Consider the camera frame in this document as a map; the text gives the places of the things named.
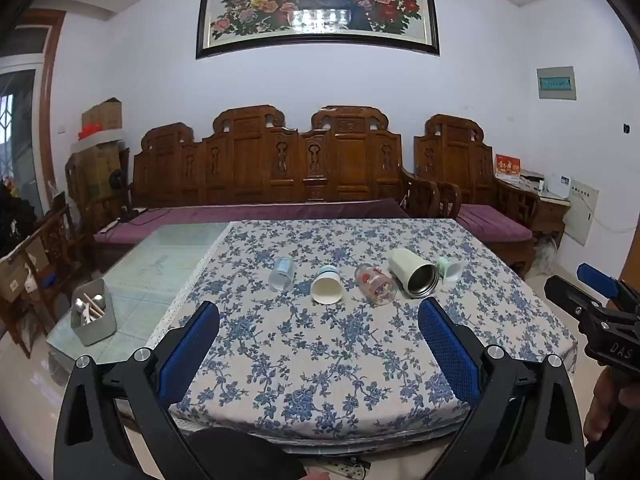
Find framed peacock flower painting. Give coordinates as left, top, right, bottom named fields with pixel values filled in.
left=195, top=0, right=441, bottom=60

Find large cardboard box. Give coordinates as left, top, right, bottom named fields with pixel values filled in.
left=69, top=142, right=127, bottom=202

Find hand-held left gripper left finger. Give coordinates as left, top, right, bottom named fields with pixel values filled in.
left=54, top=301, right=221, bottom=480

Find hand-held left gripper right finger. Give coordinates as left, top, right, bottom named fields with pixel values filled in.
left=418, top=297, right=587, bottom=480

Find clear blue plastic cup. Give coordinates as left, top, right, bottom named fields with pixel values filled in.
left=268, top=256, right=296, bottom=292

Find white steel-lined cup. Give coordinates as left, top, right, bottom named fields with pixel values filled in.
left=388, top=247, right=440, bottom=300

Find black cable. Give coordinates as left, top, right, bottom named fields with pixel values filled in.
left=99, top=208, right=168, bottom=234

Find wooden framed window door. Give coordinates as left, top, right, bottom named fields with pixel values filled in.
left=0, top=9, right=67, bottom=206

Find wall electrical panel box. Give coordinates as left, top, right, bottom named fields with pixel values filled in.
left=536, top=64, right=577, bottom=102

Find long purple seat cushion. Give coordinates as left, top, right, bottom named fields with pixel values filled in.
left=94, top=198, right=412, bottom=247

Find white power strip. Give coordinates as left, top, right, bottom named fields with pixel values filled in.
left=325, top=460, right=372, bottom=480

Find wooden chopsticks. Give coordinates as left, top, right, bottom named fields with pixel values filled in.
left=82, top=294, right=107, bottom=319

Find carved wooden sofa bench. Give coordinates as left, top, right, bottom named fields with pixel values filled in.
left=92, top=104, right=417, bottom=272

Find small pale green cup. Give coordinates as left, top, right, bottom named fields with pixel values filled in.
left=434, top=256, right=465, bottom=283

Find white paper cup blue stripe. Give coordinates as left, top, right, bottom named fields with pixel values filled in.
left=310, top=265, right=344, bottom=305

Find white wall cabinet door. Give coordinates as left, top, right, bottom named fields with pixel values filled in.
left=563, top=177, right=600, bottom=247

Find wooden side table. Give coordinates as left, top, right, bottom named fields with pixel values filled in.
left=520, top=187, right=572, bottom=249

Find wooden side chair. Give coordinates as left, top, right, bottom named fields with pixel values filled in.
left=0, top=204, right=83, bottom=358

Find small cardboard box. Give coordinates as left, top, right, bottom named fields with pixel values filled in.
left=81, top=100, right=124, bottom=134

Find black desk fan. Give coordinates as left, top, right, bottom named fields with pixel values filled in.
left=108, top=168, right=139, bottom=222

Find red desk calendar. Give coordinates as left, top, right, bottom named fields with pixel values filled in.
left=494, top=153, right=522, bottom=181

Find carved wooden armchair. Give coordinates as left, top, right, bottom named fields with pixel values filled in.
left=399, top=114, right=542, bottom=279

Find black bag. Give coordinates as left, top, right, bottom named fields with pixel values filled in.
left=0, top=179, right=40, bottom=261

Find glass top table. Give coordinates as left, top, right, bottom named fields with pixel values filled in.
left=45, top=221, right=579, bottom=461

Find short purple seat cushion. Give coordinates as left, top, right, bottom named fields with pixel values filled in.
left=455, top=203, right=534, bottom=242

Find glass cup red print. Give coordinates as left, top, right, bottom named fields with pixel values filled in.
left=353, top=263, right=399, bottom=305

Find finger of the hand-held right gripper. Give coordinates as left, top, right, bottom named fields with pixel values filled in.
left=576, top=262, right=640, bottom=306
left=543, top=275, right=608, bottom=320

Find blue floral tablecloth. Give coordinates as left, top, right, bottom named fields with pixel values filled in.
left=149, top=218, right=579, bottom=442

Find metal cutlery container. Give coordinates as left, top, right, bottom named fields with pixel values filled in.
left=70, top=280, right=118, bottom=347

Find person's right hand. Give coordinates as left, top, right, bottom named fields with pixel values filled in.
left=583, top=367, right=624, bottom=443

